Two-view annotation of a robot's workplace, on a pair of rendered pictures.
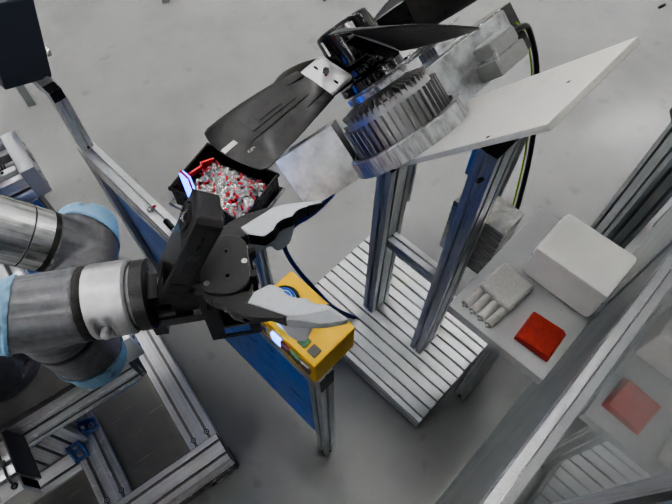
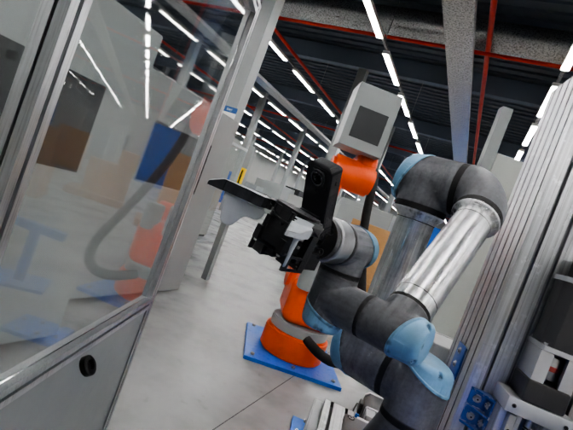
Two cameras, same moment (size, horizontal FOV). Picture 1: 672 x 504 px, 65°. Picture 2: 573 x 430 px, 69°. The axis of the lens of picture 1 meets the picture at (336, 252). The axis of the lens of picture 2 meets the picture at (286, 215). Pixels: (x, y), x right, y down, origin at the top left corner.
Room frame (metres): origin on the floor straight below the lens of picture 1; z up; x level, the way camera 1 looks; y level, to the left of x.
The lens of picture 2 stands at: (0.67, -0.30, 1.47)
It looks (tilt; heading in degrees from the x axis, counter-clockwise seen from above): 2 degrees down; 137
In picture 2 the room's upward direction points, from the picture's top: 21 degrees clockwise
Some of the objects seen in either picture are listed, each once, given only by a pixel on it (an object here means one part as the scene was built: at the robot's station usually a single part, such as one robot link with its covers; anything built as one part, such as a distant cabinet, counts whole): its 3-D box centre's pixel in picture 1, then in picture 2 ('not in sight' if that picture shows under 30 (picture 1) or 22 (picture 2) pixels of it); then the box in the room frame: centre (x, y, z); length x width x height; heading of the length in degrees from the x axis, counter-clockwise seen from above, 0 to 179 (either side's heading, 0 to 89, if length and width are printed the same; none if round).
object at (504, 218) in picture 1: (478, 230); not in sight; (0.76, -0.38, 0.73); 0.15 x 0.09 x 0.22; 46
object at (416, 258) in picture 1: (415, 257); not in sight; (0.77, -0.23, 0.56); 0.19 x 0.04 x 0.04; 46
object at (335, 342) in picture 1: (303, 327); not in sight; (0.36, 0.06, 1.02); 0.16 x 0.10 x 0.11; 46
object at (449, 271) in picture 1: (447, 279); not in sight; (0.69, -0.31, 0.58); 0.09 x 0.04 x 1.15; 136
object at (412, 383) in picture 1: (393, 322); not in sight; (0.79, -0.22, 0.04); 0.62 x 0.46 x 0.08; 46
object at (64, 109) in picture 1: (69, 118); not in sight; (0.94, 0.65, 0.96); 0.03 x 0.03 x 0.20; 46
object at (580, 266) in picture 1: (581, 260); not in sight; (0.56, -0.53, 0.92); 0.17 x 0.16 x 0.11; 46
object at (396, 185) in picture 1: (382, 251); not in sight; (0.85, -0.15, 0.46); 0.09 x 0.04 x 0.91; 136
